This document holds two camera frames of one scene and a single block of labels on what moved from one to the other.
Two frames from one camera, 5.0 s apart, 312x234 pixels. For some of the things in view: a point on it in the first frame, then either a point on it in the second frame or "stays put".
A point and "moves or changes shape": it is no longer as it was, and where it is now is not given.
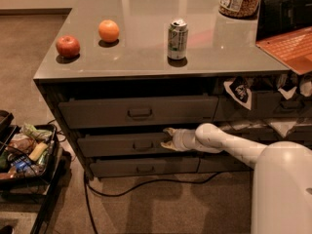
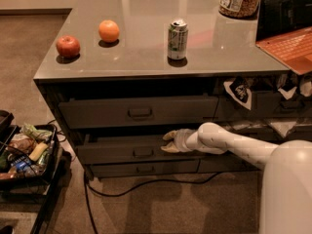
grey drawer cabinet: [129, 61] stays put
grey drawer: [143, 142] moves or changes shape
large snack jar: [241, 1] stays put
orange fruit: [108, 30] stays put
